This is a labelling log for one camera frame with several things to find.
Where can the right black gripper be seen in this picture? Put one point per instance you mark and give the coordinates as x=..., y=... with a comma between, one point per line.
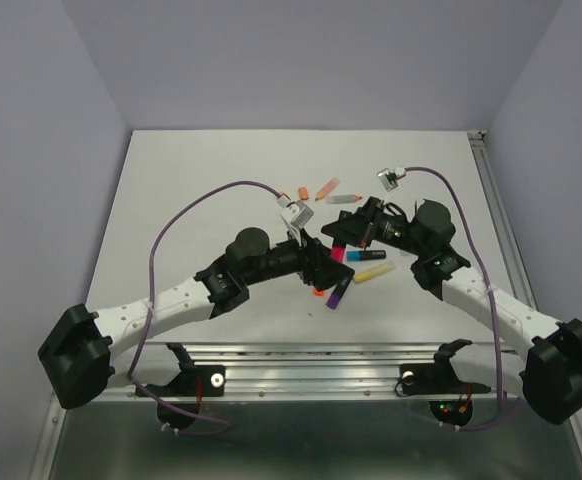
x=355, y=229

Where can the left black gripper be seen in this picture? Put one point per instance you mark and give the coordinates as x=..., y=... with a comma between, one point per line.
x=313, y=259

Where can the pink black highlighter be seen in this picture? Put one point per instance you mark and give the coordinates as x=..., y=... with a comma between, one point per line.
x=338, y=252

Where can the clear orange-tip highlighter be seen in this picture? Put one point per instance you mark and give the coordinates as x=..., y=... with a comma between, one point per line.
x=342, y=199

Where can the pastel orange highlighter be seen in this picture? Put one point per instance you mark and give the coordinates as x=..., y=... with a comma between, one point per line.
x=326, y=189

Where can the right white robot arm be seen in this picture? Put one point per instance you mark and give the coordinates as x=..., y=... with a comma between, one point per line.
x=544, y=365

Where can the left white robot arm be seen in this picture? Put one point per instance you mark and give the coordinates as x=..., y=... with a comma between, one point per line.
x=87, y=352

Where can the orange pen cap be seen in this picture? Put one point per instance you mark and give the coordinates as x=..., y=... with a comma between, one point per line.
x=303, y=193

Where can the purple black highlighter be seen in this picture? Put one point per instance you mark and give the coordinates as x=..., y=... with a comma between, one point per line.
x=338, y=293

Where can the blue black highlighter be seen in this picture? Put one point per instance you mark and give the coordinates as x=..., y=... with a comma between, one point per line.
x=365, y=255

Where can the pastel yellow highlighter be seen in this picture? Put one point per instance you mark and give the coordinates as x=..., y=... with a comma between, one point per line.
x=377, y=271

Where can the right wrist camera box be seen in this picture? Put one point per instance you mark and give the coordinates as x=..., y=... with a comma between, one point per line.
x=391, y=177

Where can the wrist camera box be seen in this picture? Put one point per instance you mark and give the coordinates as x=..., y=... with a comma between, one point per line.
x=391, y=177
x=295, y=215

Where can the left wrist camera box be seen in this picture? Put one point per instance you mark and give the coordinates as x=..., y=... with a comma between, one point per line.
x=295, y=215

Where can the aluminium front rail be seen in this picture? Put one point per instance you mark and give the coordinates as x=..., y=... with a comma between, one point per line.
x=287, y=374

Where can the aluminium rail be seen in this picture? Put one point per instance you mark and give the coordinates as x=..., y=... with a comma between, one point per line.
x=287, y=374
x=512, y=258

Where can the aluminium right rail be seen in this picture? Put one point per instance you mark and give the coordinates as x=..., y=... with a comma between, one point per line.
x=512, y=258

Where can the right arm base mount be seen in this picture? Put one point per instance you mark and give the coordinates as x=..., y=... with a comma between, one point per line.
x=453, y=405

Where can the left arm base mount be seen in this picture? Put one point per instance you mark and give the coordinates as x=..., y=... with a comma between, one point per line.
x=179, y=402

